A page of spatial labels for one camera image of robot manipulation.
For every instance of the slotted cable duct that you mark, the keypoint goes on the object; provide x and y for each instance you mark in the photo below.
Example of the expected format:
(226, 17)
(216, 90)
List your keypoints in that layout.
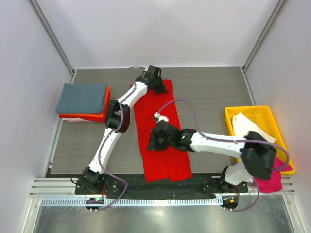
(88, 202)

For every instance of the folded grey t shirt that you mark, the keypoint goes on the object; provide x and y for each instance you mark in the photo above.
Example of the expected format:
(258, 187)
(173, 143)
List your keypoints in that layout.
(82, 98)

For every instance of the magenta t shirt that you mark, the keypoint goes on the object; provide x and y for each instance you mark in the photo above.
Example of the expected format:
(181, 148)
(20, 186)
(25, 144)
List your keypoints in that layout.
(274, 184)

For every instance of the white t shirt in bin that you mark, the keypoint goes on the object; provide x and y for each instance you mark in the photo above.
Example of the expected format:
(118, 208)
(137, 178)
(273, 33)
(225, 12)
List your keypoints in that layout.
(242, 125)

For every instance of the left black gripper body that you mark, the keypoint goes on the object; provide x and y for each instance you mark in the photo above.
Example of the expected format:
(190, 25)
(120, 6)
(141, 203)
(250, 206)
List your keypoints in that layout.
(160, 87)

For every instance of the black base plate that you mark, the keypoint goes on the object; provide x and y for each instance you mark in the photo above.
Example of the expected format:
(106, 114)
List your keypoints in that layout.
(134, 187)

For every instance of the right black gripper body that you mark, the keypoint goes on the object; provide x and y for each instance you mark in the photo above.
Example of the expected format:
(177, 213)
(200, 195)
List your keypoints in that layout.
(153, 143)

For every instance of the left aluminium frame post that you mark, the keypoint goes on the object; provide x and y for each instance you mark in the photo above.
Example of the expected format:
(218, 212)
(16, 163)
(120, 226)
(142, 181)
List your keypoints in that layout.
(50, 33)

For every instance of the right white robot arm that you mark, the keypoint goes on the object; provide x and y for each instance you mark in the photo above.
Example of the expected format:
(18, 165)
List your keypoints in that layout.
(257, 156)

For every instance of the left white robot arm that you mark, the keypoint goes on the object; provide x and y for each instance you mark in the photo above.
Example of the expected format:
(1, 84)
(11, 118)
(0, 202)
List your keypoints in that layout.
(117, 121)

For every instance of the yellow plastic bin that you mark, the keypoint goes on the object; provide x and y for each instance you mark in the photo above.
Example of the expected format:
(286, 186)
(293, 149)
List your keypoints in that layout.
(260, 115)

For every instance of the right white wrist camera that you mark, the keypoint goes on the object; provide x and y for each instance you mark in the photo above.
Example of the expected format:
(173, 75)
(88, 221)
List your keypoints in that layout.
(158, 117)

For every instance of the folded orange t shirt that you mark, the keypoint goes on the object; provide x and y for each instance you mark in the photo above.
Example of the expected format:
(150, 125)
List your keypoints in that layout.
(79, 117)

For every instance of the red t shirt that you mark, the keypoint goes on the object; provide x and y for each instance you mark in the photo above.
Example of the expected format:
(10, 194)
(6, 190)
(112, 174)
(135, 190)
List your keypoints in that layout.
(171, 163)

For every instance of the right aluminium frame post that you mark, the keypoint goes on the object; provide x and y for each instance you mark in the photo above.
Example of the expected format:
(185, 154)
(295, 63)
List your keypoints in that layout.
(280, 4)

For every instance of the aluminium frame post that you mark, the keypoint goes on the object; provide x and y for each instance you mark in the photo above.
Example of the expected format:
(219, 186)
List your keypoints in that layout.
(50, 33)
(280, 4)

